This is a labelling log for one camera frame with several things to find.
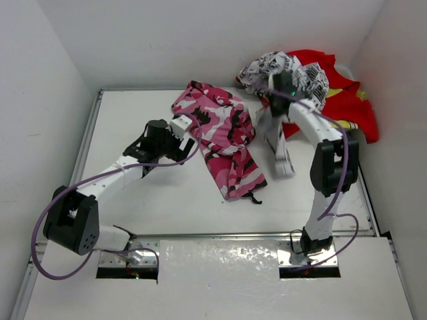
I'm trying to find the pink camouflage trousers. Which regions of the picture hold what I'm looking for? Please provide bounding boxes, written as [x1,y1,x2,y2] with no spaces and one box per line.
[171,81,268,205]

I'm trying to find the black white comic print trousers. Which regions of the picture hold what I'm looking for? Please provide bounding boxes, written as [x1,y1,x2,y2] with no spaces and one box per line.
[237,51,330,179]

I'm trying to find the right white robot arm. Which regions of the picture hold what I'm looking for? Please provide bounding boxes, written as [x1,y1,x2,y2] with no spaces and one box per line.
[268,71,359,257]

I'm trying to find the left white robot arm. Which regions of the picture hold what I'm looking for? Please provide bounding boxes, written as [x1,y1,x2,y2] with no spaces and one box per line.
[43,114,198,255]

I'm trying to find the red yellow garment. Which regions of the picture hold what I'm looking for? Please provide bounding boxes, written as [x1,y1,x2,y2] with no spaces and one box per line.
[259,49,380,145]

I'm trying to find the white front cover board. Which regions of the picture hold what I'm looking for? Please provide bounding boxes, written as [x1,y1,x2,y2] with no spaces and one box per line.
[25,237,412,319]

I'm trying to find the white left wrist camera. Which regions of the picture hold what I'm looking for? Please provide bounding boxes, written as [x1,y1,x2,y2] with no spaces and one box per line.
[169,115,192,140]

